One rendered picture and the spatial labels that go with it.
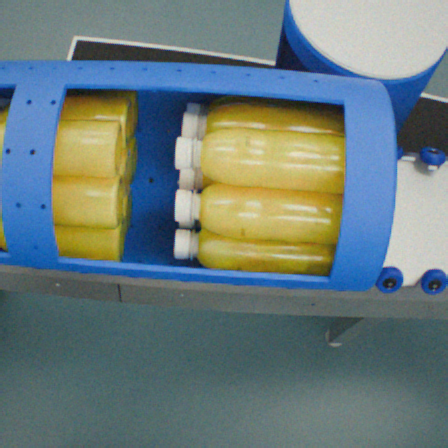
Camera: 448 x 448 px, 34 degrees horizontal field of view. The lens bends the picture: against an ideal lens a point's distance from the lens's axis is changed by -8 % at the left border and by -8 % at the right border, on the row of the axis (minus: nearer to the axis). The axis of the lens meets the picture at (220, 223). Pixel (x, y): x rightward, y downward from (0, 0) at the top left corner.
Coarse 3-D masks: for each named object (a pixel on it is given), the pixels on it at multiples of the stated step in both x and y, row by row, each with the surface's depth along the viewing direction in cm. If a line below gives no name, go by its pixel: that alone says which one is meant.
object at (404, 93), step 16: (288, 0) 116; (288, 16) 116; (288, 32) 119; (288, 48) 149; (304, 48) 115; (288, 64) 159; (304, 64) 119; (320, 64) 115; (384, 80) 112; (400, 80) 113; (416, 80) 114; (400, 96) 119; (416, 96) 124; (400, 112) 128; (400, 128) 144
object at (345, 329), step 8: (344, 320) 178; (352, 320) 168; (360, 320) 158; (368, 320) 157; (376, 320) 157; (336, 328) 189; (344, 328) 177; (352, 328) 170; (360, 328) 170; (368, 328) 170; (328, 336) 203; (336, 336) 188; (344, 336) 185; (352, 336) 185; (328, 344) 204; (336, 344) 203
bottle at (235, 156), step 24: (192, 144) 93; (216, 144) 91; (240, 144) 90; (264, 144) 91; (288, 144) 91; (312, 144) 91; (336, 144) 91; (216, 168) 91; (240, 168) 91; (264, 168) 91; (288, 168) 90; (312, 168) 90; (336, 168) 90; (336, 192) 93
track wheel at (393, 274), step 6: (384, 270) 109; (390, 270) 109; (396, 270) 109; (384, 276) 109; (390, 276) 109; (396, 276) 109; (402, 276) 109; (378, 282) 110; (384, 282) 110; (390, 282) 110; (396, 282) 110; (402, 282) 110; (378, 288) 111; (384, 288) 111; (390, 288) 111; (396, 288) 111
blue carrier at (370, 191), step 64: (0, 64) 94; (64, 64) 94; (128, 64) 94; (192, 64) 96; (384, 128) 88; (0, 192) 87; (192, 192) 114; (384, 192) 87; (0, 256) 95; (128, 256) 107; (384, 256) 90
